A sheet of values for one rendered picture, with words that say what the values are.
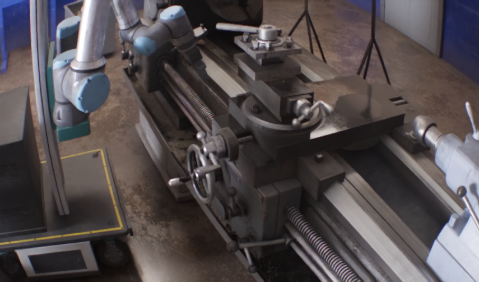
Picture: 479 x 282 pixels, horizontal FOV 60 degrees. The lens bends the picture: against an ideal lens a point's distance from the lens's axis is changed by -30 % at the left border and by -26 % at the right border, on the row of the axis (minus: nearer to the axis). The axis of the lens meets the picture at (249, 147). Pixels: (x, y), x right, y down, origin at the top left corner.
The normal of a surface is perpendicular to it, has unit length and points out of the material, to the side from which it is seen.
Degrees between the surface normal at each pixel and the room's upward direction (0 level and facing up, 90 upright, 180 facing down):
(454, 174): 86
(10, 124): 0
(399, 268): 36
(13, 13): 90
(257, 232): 90
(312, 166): 0
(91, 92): 95
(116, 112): 0
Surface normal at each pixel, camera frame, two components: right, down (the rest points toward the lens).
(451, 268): -0.89, 0.23
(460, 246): -0.77, -0.19
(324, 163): 0.03, -0.83
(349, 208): -0.50, -0.54
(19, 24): 0.45, 0.51
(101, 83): 0.70, 0.48
